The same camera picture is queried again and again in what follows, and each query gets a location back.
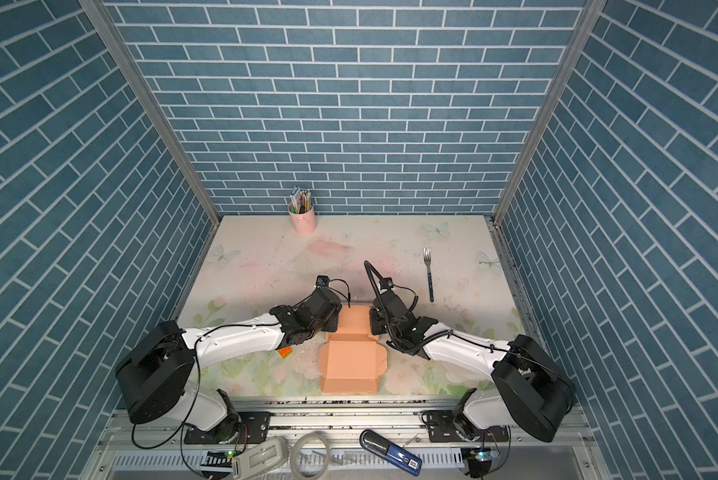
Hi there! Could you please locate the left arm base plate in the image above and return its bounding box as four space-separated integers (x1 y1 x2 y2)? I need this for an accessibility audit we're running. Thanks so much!
184 411 272 445

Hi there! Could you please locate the grey handheld device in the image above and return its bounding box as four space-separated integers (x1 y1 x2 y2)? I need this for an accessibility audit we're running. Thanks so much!
233 437 289 480

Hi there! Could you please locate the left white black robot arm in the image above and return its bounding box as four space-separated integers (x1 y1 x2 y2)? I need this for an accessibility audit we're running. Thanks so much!
115 286 343 444

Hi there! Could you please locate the aluminium frame rail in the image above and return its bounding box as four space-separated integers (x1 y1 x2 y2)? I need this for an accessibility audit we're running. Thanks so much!
98 396 596 450

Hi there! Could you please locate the fork with teal handle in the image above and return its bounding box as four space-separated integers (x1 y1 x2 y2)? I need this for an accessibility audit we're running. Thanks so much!
423 247 435 303

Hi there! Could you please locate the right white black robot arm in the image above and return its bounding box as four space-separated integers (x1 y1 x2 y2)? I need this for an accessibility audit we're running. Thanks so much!
370 289 575 443

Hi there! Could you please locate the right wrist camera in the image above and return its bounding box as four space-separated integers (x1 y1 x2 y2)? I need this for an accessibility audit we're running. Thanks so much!
380 277 394 291

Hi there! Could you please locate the blue handheld device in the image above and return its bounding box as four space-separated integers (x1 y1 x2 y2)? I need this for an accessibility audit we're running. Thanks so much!
359 429 423 477

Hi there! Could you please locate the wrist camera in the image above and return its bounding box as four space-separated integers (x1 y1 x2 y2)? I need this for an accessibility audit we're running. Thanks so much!
380 277 394 291
315 275 331 288

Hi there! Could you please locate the pink metal pen cup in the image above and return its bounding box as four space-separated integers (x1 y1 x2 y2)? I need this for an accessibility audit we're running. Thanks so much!
288 203 317 236

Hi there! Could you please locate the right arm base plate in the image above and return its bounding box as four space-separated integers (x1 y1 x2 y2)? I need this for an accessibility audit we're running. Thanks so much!
420 410 510 443

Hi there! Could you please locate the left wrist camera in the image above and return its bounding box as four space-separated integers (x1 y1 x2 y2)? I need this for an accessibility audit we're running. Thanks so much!
315 275 331 288

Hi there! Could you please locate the coiled grey cable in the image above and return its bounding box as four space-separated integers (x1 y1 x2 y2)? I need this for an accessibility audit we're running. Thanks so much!
289 431 333 480

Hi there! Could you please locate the orange paper box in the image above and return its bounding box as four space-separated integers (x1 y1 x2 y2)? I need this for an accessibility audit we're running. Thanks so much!
318 304 387 395

